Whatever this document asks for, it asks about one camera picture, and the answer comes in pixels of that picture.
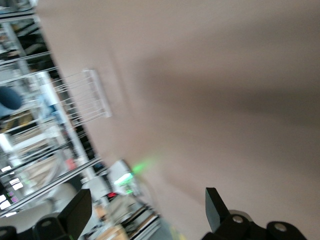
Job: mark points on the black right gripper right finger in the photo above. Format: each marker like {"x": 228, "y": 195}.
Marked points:
{"x": 217, "y": 215}

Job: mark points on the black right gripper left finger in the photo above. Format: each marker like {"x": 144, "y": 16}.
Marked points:
{"x": 75, "y": 212}

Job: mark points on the aluminium shelving frame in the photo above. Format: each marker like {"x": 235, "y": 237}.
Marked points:
{"x": 72, "y": 135}

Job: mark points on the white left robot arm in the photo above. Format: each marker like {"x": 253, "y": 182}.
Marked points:
{"x": 120, "y": 172}

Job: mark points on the blue cup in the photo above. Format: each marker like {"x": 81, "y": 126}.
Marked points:
{"x": 10, "y": 100}

